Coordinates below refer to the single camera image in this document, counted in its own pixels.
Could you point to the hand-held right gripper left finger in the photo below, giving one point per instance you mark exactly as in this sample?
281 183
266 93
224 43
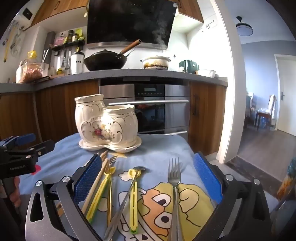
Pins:
87 178

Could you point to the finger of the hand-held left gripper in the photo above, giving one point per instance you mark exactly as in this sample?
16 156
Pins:
24 139
44 146

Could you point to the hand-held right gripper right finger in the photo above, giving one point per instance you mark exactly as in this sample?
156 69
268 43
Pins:
208 176

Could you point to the yellow plastic scoop stick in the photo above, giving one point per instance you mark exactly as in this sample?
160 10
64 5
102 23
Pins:
133 204
99 197

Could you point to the gold fork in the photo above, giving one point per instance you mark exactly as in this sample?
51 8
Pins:
108 204

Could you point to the silver fork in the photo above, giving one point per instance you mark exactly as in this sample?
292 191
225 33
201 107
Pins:
174 178

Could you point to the silver spoon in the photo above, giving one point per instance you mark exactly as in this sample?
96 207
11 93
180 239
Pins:
120 208

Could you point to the floral ceramic utensil holder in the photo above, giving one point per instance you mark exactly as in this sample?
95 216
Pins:
104 125

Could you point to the person's left hand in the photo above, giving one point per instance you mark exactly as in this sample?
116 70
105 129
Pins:
15 192

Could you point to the wooden lower corner cabinet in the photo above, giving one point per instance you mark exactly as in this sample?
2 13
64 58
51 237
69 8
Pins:
57 111

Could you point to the blue cartoon printed blanket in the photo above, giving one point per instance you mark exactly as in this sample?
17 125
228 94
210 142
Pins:
150 157

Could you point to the clear plastic food container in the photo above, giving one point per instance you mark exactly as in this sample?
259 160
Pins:
30 73

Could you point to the stainless steel oven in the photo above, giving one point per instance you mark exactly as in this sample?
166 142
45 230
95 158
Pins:
175 111

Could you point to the colourful patterned object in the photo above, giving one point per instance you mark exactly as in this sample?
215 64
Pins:
286 180

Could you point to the yellow capped oil bottle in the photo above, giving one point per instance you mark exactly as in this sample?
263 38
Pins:
32 54

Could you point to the white thermos bottle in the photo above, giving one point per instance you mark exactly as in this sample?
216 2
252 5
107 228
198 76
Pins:
77 62

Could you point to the chair with white cloth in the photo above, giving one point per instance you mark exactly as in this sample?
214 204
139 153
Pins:
270 109

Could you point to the grey kitchen countertop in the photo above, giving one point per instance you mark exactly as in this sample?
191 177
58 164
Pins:
115 75

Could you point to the white bowl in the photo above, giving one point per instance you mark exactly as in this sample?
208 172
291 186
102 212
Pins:
207 73

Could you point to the green kitchen appliance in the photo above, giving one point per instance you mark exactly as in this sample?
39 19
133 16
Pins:
188 66

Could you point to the white door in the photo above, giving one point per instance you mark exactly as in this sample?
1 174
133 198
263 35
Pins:
286 92

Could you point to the white cooking pot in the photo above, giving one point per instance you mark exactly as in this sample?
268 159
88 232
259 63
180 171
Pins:
156 61

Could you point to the wide wooden upper cabinet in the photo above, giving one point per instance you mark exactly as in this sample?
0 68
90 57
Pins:
57 9

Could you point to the round ceiling lamp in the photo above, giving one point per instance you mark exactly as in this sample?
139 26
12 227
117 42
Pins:
244 29

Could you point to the black range hood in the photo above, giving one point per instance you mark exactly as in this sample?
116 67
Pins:
129 20

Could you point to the narrow wooden upper cabinet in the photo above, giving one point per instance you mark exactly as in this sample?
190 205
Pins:
189 9

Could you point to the black wall spice shelf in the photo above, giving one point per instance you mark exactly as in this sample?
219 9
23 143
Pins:
67 45

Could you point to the black wall socket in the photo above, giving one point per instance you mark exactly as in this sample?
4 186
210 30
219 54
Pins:
27 14

